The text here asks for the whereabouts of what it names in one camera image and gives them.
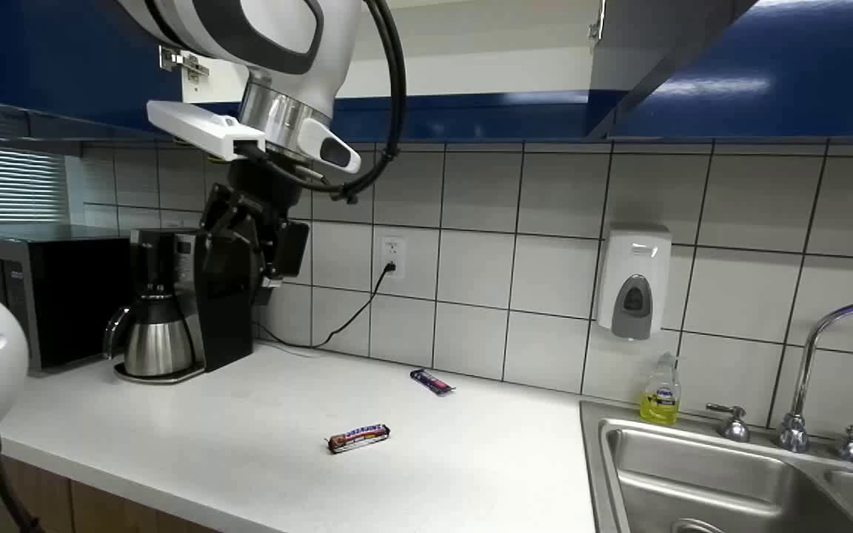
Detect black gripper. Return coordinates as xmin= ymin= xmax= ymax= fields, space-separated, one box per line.
xmin=196 ymin=156 xmax=313 ymax=289

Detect brown Snickers candy packet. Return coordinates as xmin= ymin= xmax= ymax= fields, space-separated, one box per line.
xmin=326 ymin=419 xmax=393 ymax=456

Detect metal cabinet hinge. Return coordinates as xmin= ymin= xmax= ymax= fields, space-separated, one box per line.
xmin=153 ymin=37 xmax=212 ymax=83
xmin=585 ymin=0 xmax=610 ymax=40

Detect blue cabinet door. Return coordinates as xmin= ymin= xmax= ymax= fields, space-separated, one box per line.
xmin=0 ymin=0 xmax=188 ymax=141
xmin=585 ymin=0 xmax=760 ymax=141

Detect wooden lower cabinet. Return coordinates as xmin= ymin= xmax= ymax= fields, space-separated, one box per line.
xmin=0 ymin=453 xmax=221 ymax=533

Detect blue closed upper cabinet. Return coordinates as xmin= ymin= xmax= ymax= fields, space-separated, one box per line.
xmin=612 ymin=0 xmax=853 ymax=141

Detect black coffee maker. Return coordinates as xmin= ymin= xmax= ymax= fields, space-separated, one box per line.
xmin=126 ymin=227 xmax=256 ymax=384

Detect stainless steel coffee carafe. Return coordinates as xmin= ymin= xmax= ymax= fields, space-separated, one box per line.
xmin=99 ymin=283 xmax=200 ymax=382

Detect black and steel microwave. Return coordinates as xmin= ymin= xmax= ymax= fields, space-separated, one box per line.
xmin=0 ymin=231 xmax=138 ymax=375

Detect white window blinds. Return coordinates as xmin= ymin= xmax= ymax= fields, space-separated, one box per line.
xmin=0 ymin=141 xmax=89 ymax=237

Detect yellow dish soap bottle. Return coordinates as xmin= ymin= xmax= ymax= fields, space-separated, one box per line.
xmin=636 ymin=351 xmax=684 ymax=428

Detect stainless steel sink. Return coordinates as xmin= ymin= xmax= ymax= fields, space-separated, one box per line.
xmin=578 ymin=397 xmax=853 ymax=533

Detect chrome gooseneck faucet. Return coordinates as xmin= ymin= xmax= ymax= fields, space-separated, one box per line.
xmin=776 ymin=299 xmax=853 ymax=456

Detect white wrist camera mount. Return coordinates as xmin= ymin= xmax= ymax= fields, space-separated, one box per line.
xmin=144 ymin=98 xmax=267 ymax=161

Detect white wall outlet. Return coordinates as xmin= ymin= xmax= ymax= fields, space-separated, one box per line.
xmin=376 ymin=231 xmax=412 ymax=283

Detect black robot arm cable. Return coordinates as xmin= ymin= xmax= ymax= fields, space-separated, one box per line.
xmin=246 ymin=0 xmax=412 ymax=206

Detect purple marker near wall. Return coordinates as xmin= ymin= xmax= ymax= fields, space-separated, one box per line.
xmin=405 ymin=364 xmax=456 ymax=400

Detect white wall soap dispenser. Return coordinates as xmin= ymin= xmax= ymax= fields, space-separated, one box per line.
xmin=594 ymin=227 xmax=674 ymax=342

